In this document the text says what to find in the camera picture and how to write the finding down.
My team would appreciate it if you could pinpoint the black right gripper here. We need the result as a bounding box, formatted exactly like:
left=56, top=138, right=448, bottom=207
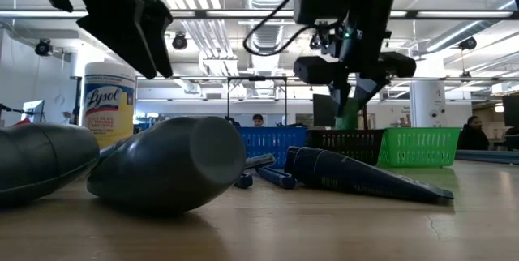
left=292, top=0, right=418, bottom=121

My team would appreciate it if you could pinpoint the green travel-size tube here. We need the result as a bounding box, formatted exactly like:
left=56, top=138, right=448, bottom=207
left=334, top=97, right=362, bottom=131

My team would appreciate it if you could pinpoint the blue disposable razor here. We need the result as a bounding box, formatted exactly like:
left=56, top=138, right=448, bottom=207
left=234, top=171, right=255, bottom=190
left=242, top=152, right=298, bottom=190

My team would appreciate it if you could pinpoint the black computer monitor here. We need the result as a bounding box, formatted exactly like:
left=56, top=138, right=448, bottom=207
left=502, top=94, right=519, bottom=128
left=311, top=93, right=337, bottom=128

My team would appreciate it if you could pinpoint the black plastic basket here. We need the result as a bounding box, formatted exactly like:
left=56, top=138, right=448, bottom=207
left=304, top=128, right=387, bottom=167

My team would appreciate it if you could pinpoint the black horizontal overhead beam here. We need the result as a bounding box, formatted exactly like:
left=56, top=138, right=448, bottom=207
left=0, top=8, right=519, bottom=21

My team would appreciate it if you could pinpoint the white round column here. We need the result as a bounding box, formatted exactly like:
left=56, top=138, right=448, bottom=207
left=409, top=80, right=447, bottom=129

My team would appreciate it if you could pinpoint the Lysol wipes canister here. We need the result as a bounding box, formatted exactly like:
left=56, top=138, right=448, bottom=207
left=79, top=61, right=137, bottom=151

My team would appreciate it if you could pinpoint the green plastic basket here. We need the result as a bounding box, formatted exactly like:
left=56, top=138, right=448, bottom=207
left=376, top=126, right=462, bottom=169

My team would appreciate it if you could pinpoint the dark blue electric trimmer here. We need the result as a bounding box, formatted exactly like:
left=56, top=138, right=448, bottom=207
left=298, top=147, right=455, bottom=205

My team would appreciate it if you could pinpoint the dark navy toiletry tube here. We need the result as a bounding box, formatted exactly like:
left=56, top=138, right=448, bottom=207
left=283, top=145, right=303, bottom=174

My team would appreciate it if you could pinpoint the blue plastic basket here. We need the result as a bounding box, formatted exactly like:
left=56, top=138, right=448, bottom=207
left=237, top=126, right=308, bottom=169

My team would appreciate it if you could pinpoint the white monitor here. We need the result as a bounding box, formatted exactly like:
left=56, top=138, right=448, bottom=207
left=22, top=99, right=45, bottom=126

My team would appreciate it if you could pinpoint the black vertical post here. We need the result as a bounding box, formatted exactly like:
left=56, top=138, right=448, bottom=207
left=72, top=75, right=84, bottom=126

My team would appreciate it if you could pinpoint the thin black frame stand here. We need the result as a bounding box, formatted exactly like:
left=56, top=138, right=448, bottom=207
left=225, top=75, right=289, bottom=127

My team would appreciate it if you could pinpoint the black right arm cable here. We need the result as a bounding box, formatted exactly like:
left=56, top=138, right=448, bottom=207
left=242, top=0, right=345, bottom=58

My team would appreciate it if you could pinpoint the black aluminium table frame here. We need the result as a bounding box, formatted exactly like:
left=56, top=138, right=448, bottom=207
left=449, top=149, right=519, bottom=165

